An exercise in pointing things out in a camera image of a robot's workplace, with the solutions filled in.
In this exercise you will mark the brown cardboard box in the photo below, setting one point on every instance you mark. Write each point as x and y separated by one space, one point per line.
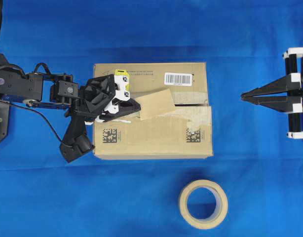
183 133

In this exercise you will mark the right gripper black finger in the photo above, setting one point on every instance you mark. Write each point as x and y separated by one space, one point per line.
282 104
275 87

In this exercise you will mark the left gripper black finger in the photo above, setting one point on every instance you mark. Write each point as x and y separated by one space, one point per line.
129 106
107 116

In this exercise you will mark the beige tape roll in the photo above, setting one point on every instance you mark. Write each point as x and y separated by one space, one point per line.
220 211

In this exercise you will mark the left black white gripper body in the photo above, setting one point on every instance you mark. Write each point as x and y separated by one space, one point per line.
96 96

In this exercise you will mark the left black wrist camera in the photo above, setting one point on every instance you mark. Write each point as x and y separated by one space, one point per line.
75 142

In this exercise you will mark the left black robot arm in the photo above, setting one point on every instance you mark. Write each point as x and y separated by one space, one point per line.
38 89

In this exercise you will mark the yellow sticker label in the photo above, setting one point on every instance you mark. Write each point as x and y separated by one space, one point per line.
119 72

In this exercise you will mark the white barcode label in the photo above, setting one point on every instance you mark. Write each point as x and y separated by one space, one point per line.
178 79

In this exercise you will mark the beige tape piece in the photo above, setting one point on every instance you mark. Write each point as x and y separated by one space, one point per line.
155 104

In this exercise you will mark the blue table cloth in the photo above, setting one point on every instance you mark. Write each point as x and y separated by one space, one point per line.
257 166

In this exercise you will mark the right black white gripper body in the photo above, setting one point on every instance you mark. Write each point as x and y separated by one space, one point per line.
294 71

